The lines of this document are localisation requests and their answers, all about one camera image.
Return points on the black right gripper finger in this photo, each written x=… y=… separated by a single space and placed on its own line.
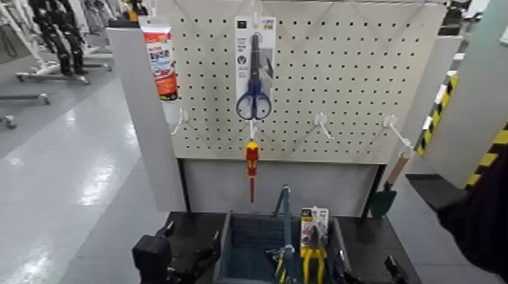
x=345 y=273
x=395 y=271

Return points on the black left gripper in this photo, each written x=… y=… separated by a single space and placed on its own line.
x=190 y=265

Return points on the red yellow screwdriver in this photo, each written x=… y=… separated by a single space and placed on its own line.
x=252 y=158

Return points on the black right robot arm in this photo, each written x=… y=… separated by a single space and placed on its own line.
x=480 y=222

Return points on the blue grey plastic crate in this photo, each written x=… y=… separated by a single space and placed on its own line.
x=250 y=254

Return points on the yellow pliers on card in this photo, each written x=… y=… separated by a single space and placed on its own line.
x=313 y=238

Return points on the yellow black striped tool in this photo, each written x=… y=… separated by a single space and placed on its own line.
x=280 y=265

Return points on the grey rack lower panel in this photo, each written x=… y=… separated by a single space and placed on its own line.
x=317 y=186

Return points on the grey rack side panel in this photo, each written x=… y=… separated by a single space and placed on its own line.
x=147 y=131

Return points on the white pegboard hook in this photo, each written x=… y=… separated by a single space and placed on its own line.
x=321 y=121
x=251 y=127
x=393 y=123
x=180 y=119

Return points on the yellow black hazard tape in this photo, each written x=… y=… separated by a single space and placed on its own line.
x=436 y=113
x=488 y=158

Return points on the red white glue tube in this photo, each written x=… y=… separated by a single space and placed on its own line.
x=162 y=59

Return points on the blue scissors on card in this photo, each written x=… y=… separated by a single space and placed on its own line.
x=254 y=63

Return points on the white pegboard panel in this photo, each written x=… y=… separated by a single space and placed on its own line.
x=341 y=79

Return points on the grey wheeled stand base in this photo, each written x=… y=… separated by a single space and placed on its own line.
x=27 y=97
x=51 y=76

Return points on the grey caster wheel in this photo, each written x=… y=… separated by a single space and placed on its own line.
x=8 y=121

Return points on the yellow machine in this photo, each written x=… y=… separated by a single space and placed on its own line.
x=134 y=10

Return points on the black humanoid robot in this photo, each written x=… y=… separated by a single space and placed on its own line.
x=59 y=35

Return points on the white robot on stand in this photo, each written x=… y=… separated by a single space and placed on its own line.
x=20 y=27

